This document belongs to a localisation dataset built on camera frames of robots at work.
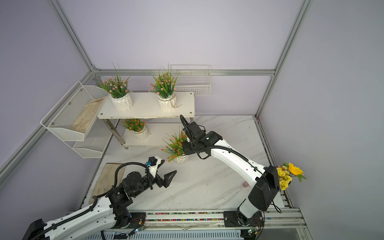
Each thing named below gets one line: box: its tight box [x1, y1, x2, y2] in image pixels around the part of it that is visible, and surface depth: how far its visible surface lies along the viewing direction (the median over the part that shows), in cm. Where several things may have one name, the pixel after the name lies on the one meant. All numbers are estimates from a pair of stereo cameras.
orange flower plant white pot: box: [161, 129, 189, 165], surface depth 70 cm
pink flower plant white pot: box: [99, 63, 134, 112], surface depth 72 cm
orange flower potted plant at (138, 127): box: [119, 118, 149, 141], surface depth 92 cm
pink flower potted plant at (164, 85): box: [148, 62, 182, 112], surface depth 72 cm
